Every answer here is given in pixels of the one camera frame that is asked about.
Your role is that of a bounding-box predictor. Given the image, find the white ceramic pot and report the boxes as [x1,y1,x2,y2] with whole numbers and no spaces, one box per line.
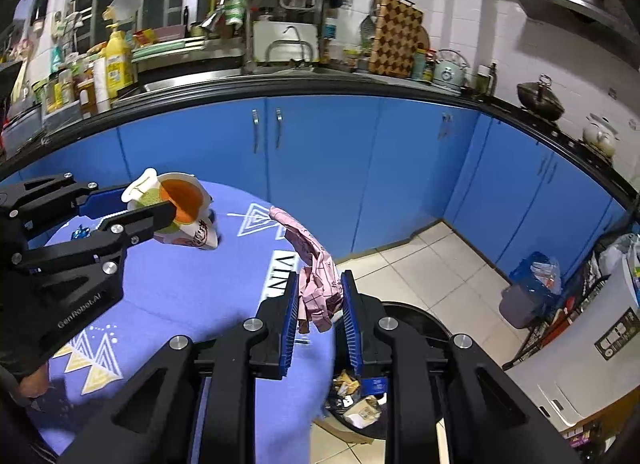
[582,114,618,157]

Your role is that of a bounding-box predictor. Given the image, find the pink checkered wrapper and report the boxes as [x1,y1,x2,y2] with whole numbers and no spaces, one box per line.
[269,205,346,332]

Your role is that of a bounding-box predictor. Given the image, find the white plastic tub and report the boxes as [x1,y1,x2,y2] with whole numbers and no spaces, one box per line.
[252,18,321,67]

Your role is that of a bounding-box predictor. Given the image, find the beige paper wrapper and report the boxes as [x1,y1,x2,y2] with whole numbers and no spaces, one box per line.
[344,395,385,429]

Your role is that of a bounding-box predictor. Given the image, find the yellow detergent bottle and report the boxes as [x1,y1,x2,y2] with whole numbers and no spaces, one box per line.
[104,28,136,92]

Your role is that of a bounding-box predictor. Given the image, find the white tall appliance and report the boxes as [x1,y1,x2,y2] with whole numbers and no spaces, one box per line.
[505,246,640,445]

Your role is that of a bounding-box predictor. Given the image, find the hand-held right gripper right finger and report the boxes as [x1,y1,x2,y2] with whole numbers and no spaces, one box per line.
[340,269,583,464]

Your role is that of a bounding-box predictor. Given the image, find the dark wok with lid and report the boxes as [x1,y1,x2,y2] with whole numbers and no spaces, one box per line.
[516,74,566,121]

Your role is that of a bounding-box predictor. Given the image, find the mint green kettle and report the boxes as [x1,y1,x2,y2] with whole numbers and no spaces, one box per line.
[431,48,472,94]

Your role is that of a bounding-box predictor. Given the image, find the grey bin with blue bag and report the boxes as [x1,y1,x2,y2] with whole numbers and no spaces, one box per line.
[500,251,563,329]

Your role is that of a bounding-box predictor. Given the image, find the row of condiment jars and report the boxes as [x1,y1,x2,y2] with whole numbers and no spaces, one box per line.
[30,44,112,119]

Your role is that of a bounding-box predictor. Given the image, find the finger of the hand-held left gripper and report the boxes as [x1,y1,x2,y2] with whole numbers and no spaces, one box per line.
[9,200,177,275]
[0,173,130,241]

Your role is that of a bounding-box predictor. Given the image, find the black gas stove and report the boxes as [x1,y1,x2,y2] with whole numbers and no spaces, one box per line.
[515,108,621,165]

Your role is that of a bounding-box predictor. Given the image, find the black kitchen countertop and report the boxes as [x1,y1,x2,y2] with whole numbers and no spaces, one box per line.
[0,71,640,209]

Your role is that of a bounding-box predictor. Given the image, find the black round trash bin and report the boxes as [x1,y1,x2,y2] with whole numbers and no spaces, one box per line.
[312,300,453,445]

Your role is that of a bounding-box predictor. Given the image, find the person's left hand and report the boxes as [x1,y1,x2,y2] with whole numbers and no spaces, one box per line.
[17,365,52,407]

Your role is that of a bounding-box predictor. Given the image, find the blue printed tablecloth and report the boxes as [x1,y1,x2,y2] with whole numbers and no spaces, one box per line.
[27,180,337,464]

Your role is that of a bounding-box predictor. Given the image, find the checkered wooden cutting board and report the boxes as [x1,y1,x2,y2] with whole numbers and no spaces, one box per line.
[369,0,425,78]

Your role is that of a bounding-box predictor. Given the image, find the fruit print snack cup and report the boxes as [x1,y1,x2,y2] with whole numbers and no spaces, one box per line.
[121,169,221,251]

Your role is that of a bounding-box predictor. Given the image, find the small chrome faucet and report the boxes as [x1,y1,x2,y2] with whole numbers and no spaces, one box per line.
[265,25,310,64]

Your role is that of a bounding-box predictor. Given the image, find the green white striped cloth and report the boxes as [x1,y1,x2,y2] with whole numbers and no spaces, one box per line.
[220,0,251,27]

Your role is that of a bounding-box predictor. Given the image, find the blue kitchen cabinet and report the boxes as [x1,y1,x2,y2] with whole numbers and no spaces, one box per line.
[0,94,640,275]

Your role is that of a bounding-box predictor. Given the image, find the white plastic bag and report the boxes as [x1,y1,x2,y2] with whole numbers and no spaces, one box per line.
[598,233,640,277]

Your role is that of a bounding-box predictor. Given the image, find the brown wrapper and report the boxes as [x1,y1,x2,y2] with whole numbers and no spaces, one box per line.
[332,369,362,396]

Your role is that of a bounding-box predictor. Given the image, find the chrome pull-out faucet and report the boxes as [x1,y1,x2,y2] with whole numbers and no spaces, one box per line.
[200,0,256,75]

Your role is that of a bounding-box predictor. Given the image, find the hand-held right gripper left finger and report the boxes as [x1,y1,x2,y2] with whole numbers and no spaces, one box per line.
[60,280,301,464]

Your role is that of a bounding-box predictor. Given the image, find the clear plastic storage box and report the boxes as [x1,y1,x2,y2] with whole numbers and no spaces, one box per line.
[0,108,43,157]

